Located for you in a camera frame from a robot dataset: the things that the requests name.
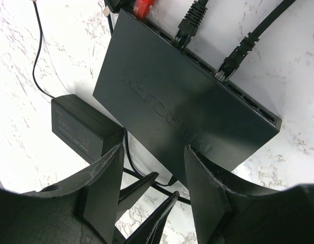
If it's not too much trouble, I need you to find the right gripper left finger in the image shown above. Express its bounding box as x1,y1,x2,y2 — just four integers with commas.
0,144,124,243

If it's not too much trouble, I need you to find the red ethernet cable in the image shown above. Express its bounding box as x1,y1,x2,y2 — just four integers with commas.
133,0,156,19

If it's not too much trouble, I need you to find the black network switch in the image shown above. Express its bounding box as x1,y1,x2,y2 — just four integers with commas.
93,9,281,185

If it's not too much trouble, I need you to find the black ethernet cable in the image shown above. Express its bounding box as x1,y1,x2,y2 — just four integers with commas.
173,0,211,49
214,0,297,82

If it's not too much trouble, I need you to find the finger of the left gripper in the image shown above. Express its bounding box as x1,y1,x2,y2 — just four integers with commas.
117,172,159,219
124,191,180,244

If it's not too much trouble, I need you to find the thin black adapter cord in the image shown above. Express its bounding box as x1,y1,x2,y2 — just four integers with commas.
31,0,56,100

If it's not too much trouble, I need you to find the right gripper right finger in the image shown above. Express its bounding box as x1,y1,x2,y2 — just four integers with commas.
184,145,314,243

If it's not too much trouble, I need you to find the black power adapter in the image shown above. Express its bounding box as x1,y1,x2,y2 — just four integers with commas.
51,94,123,164

